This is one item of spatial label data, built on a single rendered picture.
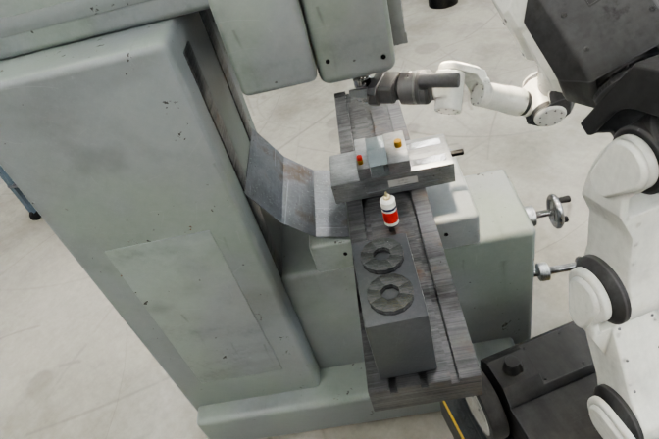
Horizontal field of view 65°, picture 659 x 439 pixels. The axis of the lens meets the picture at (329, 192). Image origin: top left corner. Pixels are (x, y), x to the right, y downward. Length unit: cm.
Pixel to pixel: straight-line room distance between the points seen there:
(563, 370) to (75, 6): 145
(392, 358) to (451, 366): 14
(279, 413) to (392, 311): 113
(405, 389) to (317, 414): 95
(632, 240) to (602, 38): 35
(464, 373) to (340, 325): 78
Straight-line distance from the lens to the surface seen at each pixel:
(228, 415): 209
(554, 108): 140
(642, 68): 84
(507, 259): 171
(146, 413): 252
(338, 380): 202
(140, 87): 119
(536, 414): 151
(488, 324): 196
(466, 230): 156
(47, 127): 131
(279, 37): 121
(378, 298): 100
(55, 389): 286
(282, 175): 163
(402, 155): 146
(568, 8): 90
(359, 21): 122
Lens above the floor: 192
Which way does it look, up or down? 39 degrees down
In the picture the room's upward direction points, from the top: 16 degrees counter-clockwise
